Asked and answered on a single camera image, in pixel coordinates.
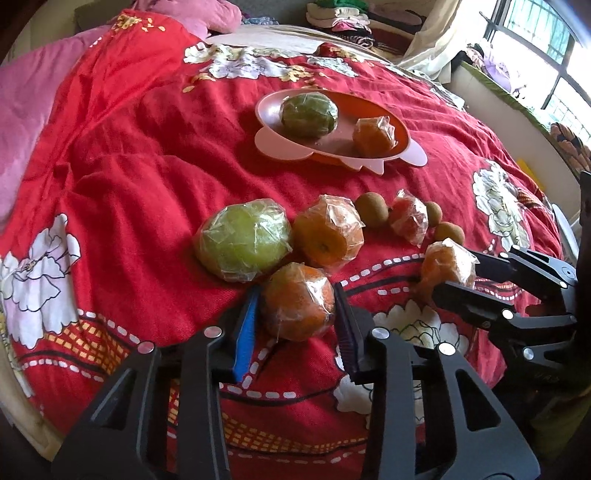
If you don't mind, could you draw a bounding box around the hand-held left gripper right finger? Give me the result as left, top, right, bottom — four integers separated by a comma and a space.
333, 281, 541, 480

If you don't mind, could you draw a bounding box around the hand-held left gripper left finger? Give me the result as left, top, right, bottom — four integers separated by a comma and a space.
51, 288, 262, 480

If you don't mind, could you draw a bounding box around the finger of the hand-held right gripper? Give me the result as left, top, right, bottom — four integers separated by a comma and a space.
433, 281, 577, 385
467, 246, 581, 302

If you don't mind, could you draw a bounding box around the plastic-wrapped orange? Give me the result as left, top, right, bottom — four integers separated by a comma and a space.
352, 115, 398, 158
259, 262, 336, 342
293, 194, 365, 274
418, 239, 478, 301

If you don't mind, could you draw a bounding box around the large light green citrus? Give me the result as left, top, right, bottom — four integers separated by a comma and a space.
193, 198, 294, 283

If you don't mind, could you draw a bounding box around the small reddish orange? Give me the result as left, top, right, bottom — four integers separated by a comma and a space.
389, 189, 429, 247

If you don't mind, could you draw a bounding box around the pink scalloped plastic plate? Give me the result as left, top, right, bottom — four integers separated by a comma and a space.
255, 89, 428, 175

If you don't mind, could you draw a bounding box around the dark green citrus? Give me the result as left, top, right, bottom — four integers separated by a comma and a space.
279, 92, 339, 139

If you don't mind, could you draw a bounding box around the patterned cushion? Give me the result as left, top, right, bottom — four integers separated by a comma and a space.
549, 122, 591, 175

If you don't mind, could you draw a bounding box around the red floral blanket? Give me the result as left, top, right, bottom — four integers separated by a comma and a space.
0, 11, 578, 467

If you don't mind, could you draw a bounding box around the purple cloth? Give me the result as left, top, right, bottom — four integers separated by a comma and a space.
465, 44, 514, 92

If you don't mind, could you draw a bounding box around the window with metal grille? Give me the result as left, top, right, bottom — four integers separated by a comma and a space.
480, 0, 591, 144

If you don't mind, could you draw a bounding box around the cream curtain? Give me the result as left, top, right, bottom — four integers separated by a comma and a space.
402, 0, 500, 84

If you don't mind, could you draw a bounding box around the pink quilt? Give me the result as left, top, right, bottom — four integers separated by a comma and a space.
0, 25, 116, 222

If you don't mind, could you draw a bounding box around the pile of folded clothes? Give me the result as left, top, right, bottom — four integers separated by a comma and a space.
307, 0, 426, 51

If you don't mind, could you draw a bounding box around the pink pillow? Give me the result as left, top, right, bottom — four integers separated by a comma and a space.
131, 0, 243, 37

